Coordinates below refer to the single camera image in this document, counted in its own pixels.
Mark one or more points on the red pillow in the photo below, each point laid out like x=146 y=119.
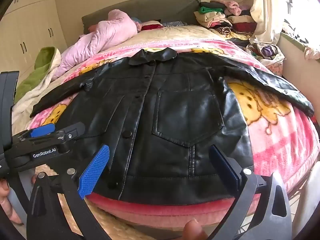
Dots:
x=151 y=26

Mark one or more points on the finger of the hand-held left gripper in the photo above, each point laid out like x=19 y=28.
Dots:
x=43 y=130
x=72 y=132

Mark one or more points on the cream bedsheet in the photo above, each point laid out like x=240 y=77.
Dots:
x=175 y=33

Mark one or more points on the cream curtain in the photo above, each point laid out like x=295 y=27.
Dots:
x=265 y=10

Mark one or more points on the heap of windowsill clothes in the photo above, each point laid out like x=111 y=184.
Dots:
x=300 y=32

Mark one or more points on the pink quilt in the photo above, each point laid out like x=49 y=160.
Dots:
x=100 y=37

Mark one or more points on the cream wardrobe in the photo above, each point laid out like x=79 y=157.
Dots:
x=30 y=30

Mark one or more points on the pile of folded clothes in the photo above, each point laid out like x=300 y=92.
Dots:
x=225 y=20

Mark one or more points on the green and cream blanket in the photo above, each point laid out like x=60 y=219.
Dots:
x=37 y=75

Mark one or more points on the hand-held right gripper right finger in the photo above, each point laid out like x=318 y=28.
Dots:
x=225 y=171

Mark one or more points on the black leather jacket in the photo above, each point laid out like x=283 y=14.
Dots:
x=175 y=105

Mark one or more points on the green windowsill cushion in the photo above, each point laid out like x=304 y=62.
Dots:
x=292 y=41

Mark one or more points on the olive green headboard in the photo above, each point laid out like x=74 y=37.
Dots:
x=150 y=7

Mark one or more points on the dark floral pillow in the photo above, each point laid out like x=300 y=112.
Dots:
x=175 y=23

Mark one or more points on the person's right hand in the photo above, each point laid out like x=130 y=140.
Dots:
x=195 y=231

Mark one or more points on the pink printed blanket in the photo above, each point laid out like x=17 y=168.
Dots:
x=275 y=135

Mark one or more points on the blue cloth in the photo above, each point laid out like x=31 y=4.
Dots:
x=136 y=20

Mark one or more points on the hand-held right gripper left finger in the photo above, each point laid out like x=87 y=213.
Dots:
x=95 y=170

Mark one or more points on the floral fabric basket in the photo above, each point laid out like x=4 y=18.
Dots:
x=270 y=52

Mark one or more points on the person's left hand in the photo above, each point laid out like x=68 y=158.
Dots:
x=5 y=197

